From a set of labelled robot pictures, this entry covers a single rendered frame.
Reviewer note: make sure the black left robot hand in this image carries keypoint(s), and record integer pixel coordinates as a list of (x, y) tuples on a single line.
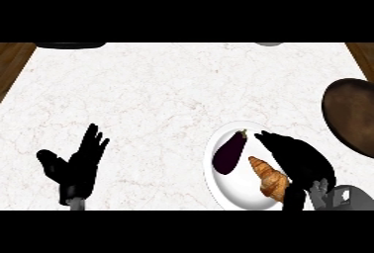
[(81, 168)]

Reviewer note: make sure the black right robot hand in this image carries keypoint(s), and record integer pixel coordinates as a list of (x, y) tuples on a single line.
[(302, 161)]

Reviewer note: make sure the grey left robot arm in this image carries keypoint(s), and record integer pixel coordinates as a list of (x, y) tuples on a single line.
[(78, 204)]

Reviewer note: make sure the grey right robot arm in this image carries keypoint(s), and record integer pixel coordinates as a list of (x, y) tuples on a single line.
[(341, 197)]

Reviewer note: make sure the golden brown croissant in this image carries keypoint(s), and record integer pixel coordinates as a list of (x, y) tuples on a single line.
[(271, 179)]

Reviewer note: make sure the white round plate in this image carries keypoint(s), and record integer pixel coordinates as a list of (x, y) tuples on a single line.
[(234, 184)]

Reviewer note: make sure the dark brown round pan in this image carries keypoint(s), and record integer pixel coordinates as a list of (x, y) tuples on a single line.
[(351, 115)]

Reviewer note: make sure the dark purple eggplant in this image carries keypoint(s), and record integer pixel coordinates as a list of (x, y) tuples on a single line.
[(230, 154)]

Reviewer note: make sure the grey rounded object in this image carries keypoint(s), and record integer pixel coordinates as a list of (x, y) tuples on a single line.
[(270, 43)]

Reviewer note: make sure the black rounded object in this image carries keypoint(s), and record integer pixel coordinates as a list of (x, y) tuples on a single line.
[(70, 45)]

